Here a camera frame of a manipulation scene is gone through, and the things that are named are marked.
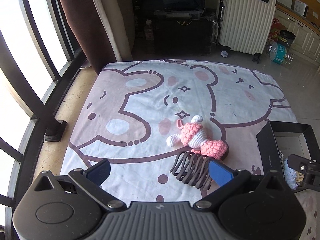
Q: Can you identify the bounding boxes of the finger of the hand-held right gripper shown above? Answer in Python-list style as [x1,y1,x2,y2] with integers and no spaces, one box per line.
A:
[287,154,320,188]

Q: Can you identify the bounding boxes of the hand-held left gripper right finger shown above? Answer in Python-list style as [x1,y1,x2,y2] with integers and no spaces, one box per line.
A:
[196,159,287,209]

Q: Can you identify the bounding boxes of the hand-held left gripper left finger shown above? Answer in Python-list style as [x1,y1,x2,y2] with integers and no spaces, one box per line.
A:
[34,159,127,212]

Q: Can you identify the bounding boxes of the light blue crochet cloth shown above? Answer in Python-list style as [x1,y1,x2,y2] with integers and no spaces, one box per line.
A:
[279,150,298,190]

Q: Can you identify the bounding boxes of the black cardboard box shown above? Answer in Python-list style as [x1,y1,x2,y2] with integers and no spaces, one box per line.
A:
[256,121,320,193]

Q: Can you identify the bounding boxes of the brown hair claw clip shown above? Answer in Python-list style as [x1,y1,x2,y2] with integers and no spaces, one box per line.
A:
[170,152,213,192]

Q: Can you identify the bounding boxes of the pink crochet doll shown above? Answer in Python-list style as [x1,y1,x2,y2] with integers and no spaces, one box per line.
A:
[166,115,229,160]

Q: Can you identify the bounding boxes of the black window railing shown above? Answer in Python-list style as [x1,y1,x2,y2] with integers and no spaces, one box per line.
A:
[0,0,88,230]

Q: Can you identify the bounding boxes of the bear printed blanket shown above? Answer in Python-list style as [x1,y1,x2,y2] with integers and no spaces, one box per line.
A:
[60,59,320,240]

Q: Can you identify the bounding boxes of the large clear water bottle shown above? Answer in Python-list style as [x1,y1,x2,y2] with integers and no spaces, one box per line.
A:
[265,41,294,67]

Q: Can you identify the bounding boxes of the black bag with yellow label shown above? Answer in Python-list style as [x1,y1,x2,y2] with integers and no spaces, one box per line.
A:
[279,29,296,48]

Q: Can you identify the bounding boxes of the cream cabinets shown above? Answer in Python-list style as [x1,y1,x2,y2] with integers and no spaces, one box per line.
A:
[272,5,320,68]

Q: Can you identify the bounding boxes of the red carton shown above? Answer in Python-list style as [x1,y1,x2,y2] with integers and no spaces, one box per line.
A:
[269,17,282,43]

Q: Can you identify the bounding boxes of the clear plastic bottle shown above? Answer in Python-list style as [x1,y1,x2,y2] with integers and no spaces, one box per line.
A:
[144,19,154,40]

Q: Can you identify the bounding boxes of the brown curtain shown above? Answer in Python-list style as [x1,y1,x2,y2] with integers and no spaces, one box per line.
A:
[54,0,133,74]

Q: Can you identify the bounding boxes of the white box appliance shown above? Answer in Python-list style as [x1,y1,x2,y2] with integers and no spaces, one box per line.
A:
[292,0,308,17]

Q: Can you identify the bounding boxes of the cream ribbed suitcase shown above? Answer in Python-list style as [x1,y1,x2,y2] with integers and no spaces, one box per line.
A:
[219,0,277,62]

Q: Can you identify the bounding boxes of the clear storage tray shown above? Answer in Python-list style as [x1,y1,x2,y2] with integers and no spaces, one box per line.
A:
[154,9,200,20]

